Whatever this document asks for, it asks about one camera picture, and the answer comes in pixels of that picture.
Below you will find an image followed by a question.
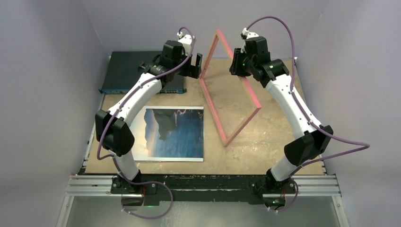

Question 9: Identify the pink wooden picture frame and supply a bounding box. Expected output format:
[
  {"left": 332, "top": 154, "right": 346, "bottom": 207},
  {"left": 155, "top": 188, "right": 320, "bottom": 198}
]
[{"left": 198, "top": 29, "right": 262, "bottom": 148}]

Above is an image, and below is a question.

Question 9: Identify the blue landscape photo print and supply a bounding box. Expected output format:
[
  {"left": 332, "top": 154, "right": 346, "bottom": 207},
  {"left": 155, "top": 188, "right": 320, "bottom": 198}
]
[{"left": 130, "top": 106, "right": 204, "bottom": 162}]

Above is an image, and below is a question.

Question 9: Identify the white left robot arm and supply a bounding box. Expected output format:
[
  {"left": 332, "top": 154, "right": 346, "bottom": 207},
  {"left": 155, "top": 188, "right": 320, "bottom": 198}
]
[{"left": 95, "top": 35, "right": 202, "bottom": 193}]

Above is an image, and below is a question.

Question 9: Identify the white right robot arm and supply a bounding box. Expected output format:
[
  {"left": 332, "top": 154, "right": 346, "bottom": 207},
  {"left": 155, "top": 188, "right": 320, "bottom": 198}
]
[{"left": 229, "top": 36, "right": 333, "bottom": 192}]

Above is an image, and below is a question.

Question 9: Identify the small black hammer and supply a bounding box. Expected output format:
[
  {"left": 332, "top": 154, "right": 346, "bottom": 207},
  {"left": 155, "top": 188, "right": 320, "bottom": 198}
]
[{"left": 138, "top": 62, "right": 155, "bottom": 75}]

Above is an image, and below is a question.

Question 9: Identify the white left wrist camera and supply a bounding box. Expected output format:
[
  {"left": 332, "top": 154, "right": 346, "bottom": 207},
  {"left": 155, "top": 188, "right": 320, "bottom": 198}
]
[{"left": 177, "top": 32, "right": 196, "bottom": 55}]

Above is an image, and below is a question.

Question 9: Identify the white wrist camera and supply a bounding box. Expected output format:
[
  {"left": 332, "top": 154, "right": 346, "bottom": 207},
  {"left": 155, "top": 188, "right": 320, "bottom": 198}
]
[
  {"left": 241, "top": 27, "right": 259, "bottom": 40},
  {"left": 177, "top": 32, "right": 196, "bottom": 55}
]

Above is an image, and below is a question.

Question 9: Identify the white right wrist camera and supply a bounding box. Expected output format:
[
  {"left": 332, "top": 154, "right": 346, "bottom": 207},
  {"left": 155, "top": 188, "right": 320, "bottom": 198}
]
[{"left": 241, "top": 27, "right": 259, "bottom": 40}]

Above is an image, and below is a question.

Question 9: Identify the dark blue network switch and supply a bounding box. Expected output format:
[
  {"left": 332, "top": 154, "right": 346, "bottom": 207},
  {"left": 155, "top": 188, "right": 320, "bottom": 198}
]
[{"left": 99, "top": 51, "right": 188, "bottom": 95}]

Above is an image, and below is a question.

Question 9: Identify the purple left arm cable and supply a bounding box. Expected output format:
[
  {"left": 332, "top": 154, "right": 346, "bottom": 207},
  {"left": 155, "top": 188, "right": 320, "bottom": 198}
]
[{"left": 96, "top": 26, "right": 197, "bottom": 219}]

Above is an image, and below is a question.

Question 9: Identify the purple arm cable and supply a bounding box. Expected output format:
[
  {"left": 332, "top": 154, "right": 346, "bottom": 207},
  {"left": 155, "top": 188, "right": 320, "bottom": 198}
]
[
  {"left": 246, "top": 16, "right": 371, "bottom": 214},
  {"left": 96, "top": 26, "right": 197, "bottom": 219}
]

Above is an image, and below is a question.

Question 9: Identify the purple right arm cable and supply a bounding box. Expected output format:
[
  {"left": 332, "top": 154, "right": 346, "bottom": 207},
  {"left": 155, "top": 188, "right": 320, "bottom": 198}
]
[{"left": 246, "top": 16, "right": 371, "bottom": 214}]

